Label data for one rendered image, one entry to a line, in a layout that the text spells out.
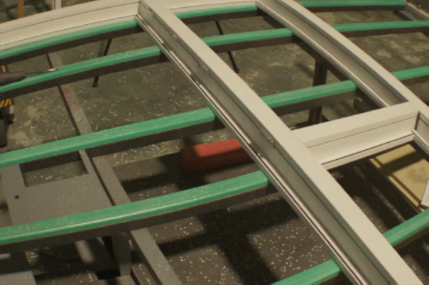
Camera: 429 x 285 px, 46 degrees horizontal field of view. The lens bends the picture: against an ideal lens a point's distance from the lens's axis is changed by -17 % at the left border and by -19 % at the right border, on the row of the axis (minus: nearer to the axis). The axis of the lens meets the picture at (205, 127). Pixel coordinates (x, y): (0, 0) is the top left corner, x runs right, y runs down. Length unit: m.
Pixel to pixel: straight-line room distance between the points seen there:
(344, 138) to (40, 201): 0.63
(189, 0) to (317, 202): 1.00
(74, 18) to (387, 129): 0.99
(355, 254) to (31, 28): 1.19
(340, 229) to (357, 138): 0.30
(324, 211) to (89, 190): 0.44
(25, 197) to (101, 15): 0.82
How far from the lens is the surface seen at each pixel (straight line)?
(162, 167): 1.59
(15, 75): 1.47
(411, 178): 1.61
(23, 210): 1.07
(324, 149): 1.16
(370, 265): 0.91
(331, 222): 0.99
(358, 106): 2.52
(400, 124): 1.30
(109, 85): 3.17
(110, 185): 1.15
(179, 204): 1.05
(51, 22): 1.72
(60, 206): 1.06
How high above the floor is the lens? 1.55
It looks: 33 degrees down
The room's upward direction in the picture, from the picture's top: 3 degrees clockwise
